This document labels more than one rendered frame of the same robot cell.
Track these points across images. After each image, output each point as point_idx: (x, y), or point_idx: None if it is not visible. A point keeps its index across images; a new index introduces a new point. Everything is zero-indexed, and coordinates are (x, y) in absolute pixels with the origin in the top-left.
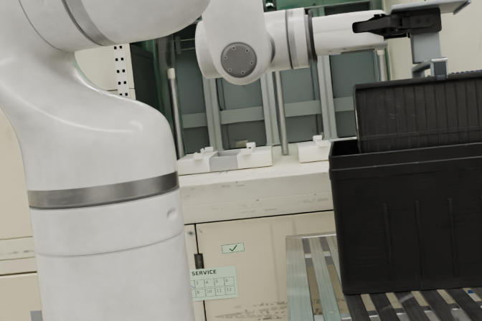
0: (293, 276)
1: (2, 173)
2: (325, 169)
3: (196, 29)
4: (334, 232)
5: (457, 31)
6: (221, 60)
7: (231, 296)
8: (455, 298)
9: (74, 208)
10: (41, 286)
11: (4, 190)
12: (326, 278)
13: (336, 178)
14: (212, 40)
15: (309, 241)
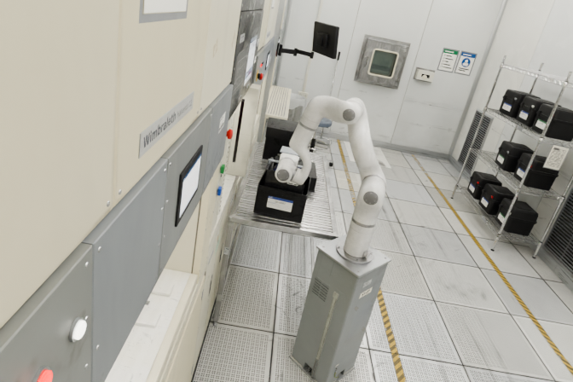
0: (281, 225)
1: (207, 241)
2: (223, 189)
3: (290, 170)
4: (234, 209)
5: (251, 140)
6: (304, 181)
7: (218, 245)
8: (309, 214)
9: None
10: (368, 238)
11: (206, 248)
12: (286, 222)
13: (306, 199)
14: (306, 176)
15: (241, 215)
